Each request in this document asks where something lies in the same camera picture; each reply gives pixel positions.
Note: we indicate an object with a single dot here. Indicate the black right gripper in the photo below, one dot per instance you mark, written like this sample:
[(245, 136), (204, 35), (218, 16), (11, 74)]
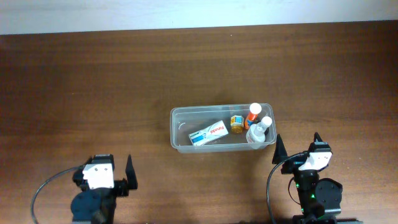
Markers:
[(292, 165)]

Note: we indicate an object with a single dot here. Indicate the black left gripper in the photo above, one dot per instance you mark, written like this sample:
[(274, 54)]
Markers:
[(120, 185)]

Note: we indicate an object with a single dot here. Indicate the white pump lotion bottle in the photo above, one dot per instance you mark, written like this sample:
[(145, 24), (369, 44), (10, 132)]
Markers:
[(255, 135)]

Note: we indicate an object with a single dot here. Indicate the orange tube white cap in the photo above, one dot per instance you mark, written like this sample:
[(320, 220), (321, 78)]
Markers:
[(254, 110)]

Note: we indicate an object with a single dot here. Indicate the Tiger Balm jar gold lid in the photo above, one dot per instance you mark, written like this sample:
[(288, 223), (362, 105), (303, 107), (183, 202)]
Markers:
[(237, 124)]

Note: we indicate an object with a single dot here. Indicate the white Panadol medicine box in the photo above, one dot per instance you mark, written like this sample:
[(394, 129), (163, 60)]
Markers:
[(209, 134)]

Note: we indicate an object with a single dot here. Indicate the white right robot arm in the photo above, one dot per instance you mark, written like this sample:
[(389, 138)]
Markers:
[(319, 199)]

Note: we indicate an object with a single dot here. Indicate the clear plastic container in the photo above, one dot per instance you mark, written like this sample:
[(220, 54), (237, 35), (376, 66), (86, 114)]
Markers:
[(187, 120)]

